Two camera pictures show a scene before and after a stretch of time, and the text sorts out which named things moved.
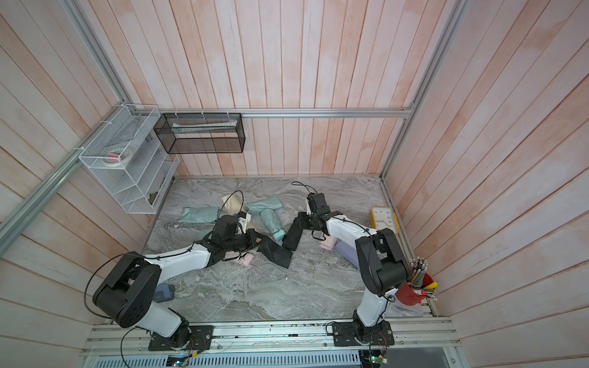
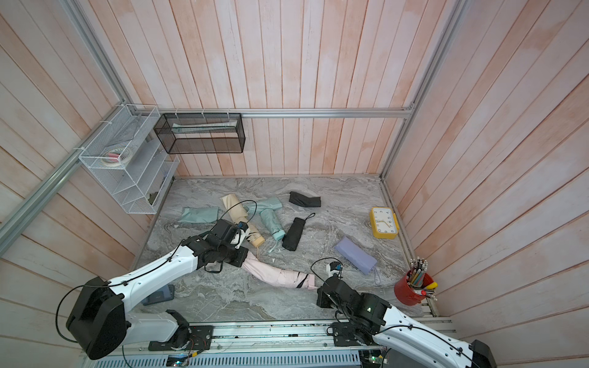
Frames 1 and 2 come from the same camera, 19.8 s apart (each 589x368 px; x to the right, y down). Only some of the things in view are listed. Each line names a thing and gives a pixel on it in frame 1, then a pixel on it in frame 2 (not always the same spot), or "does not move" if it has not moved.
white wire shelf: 128,152 does not move
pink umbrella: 329,243 → 296,280
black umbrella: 293,235 does not move
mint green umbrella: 271,219 does not move
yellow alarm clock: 384,218 does not move
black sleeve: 274,251 → 307,202
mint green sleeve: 267,203 does not move
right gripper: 302,217 → 322,295
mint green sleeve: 198,215 does not move
